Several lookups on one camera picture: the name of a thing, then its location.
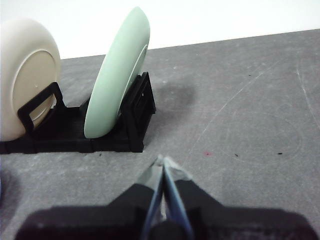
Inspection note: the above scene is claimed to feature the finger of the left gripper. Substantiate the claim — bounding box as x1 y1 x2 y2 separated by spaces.
162 156 318 240
14 154 165 240

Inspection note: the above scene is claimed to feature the black plate rack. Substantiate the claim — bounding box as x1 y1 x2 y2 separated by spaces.
0 71 157 155

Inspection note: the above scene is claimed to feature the green plate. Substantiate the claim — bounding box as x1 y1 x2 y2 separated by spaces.
83 6 151 139

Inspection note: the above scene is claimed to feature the white plate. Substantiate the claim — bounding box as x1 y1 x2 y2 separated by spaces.
0 17 62 142

